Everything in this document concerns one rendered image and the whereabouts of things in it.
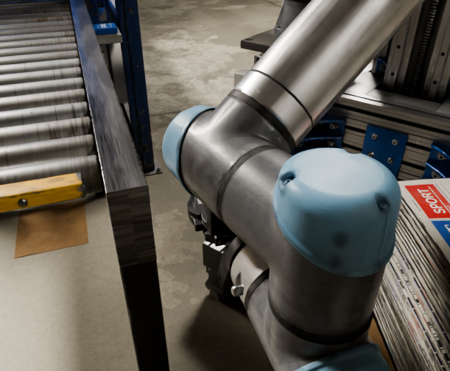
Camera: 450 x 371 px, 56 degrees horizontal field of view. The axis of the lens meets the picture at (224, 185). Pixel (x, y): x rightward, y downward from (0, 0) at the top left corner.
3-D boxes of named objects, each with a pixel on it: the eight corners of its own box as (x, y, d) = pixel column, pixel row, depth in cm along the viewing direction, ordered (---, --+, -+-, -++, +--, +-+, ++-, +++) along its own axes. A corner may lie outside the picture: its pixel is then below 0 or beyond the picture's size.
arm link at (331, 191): (219, 142, 28) (219, 263, 34) (345, 230, 21) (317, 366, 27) (306, 115, 32) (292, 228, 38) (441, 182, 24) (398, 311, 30)
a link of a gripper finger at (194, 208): (214, 180, 55) (238, 219, 48) (214, 191, 56) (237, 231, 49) (179, 187, 54) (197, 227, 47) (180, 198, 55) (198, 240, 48)
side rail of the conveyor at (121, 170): (160, 260, 57) (152, 185, 50) (119, 269, 55) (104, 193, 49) (89, 29, 163) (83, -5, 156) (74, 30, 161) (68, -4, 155)
